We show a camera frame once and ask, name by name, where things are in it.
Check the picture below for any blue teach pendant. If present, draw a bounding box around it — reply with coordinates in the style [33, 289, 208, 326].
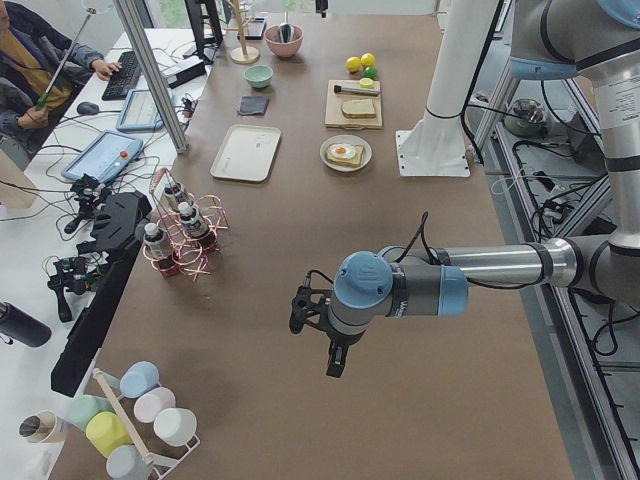
[116, 89, 164, 133]
[61, 130, 143, 184]

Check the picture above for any white cup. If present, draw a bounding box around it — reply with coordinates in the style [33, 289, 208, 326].
[153, 407, 197, 447]

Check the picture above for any green lime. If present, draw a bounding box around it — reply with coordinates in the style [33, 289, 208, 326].
[363, 66, 377, 80]

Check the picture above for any yellow cup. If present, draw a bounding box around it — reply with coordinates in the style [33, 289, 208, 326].
[85, 411, 133, 458]

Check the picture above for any mint green cup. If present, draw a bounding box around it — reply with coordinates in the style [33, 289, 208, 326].
[66, 394, 114, 431]

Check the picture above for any dark sauce bottle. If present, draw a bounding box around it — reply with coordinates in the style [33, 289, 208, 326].
[144, 222, 167, 260]
[163, 183, 189, 211]
[178, 202, 208, 239]

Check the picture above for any dark sauce bottle front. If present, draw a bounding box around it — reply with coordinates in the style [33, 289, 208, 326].
[144, 222, 167, 260]

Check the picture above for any seated person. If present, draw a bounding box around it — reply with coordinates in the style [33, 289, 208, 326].
[1, 1, 121, 154]

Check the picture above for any pink cup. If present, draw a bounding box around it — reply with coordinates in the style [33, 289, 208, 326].
[133, 386, 176, 423]

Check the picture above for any blue teach pendant far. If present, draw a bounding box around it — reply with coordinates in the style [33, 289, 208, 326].
[116, 89, 164, 133]

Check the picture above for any yellow lemon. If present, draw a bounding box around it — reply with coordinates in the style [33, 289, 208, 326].
[345, 56, 362, 73]
[360, 52, 376, 68]

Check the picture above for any black keyboard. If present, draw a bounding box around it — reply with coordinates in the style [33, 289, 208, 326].
[101, 51, 141, 101]

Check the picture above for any knife with black handle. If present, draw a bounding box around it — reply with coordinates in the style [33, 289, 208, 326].
[333, 84, 380, 97]

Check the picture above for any bread slice with fried egg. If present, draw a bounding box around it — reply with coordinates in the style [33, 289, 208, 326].
[325, 143, 364, 168]

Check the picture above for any light blue cup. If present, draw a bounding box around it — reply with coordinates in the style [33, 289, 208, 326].
[119, 361, 160, 399]

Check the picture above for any metal ice scoop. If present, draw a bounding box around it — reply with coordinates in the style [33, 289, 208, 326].
[278, 22, 295, 44]

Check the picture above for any aluminium frame post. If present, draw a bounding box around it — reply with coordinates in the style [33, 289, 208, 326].
[113, 0, 188, 154]

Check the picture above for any grey computer mouse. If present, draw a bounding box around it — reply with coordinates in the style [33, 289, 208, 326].
[76, 101, 101, 116]

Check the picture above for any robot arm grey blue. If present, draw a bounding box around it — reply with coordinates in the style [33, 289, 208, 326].
[289, 1, 639, 377]

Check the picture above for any wooden cutting board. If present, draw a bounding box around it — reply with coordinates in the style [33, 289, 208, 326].
[324, 80, 383, 129]

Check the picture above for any cream rectangular serving tray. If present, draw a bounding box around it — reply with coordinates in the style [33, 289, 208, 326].
[210, 124, 281, 183]

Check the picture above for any plain bread slice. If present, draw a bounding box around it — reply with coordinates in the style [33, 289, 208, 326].
[341, 99, 376, 119]

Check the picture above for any black camera rig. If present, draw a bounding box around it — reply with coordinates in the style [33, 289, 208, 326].
[47, 175, 151, 323]

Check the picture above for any dark sauce bottle back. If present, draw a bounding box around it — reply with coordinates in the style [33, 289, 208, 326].
[163, 183, 189, 211]

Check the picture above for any grey blue cup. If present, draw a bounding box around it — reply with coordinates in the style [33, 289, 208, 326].
[106, 445, 152, 480]

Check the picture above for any mint green bowl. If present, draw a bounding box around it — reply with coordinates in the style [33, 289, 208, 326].
[244, 65, 274, 89]

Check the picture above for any dark sauce bottle middle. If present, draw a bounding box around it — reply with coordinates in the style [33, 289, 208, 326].
[178, 202, 208, 239]

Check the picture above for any green handled stick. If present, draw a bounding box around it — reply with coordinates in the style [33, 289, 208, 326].
[36, 7, 97, 110]

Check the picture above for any white wire cup rack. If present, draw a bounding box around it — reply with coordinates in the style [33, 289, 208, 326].
[92, 368, 201, 479]

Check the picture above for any black thermos bottle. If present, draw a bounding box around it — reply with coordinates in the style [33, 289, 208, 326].
[1, 302, 52, 347]

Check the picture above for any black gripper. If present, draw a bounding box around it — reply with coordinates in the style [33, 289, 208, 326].
[289, 285, 361, 378]

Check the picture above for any white round plate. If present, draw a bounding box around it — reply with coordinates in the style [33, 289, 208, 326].
[320, 134, 372, 173]

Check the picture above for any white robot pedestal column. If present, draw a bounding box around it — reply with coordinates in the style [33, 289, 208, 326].
[396, 0, 502, 177]

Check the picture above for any blue teach pendant near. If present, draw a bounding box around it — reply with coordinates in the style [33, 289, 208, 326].
[61, 130, 143, 184]

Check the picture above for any copper wire bottle rack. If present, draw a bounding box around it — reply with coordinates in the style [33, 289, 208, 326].
[143, 167, 229, 279]

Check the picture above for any halved lemon slice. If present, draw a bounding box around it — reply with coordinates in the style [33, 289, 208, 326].
[359, 77, 374, 89]

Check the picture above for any pink bowl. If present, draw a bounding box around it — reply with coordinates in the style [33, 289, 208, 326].
[264, 23, 305, 59]

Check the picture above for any paper cup with metal lining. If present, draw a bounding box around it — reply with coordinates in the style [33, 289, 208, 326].
[18, 411, 68, 444]

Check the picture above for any folded grey cloth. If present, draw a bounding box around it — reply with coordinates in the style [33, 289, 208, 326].
[237, 95, 269, 116]

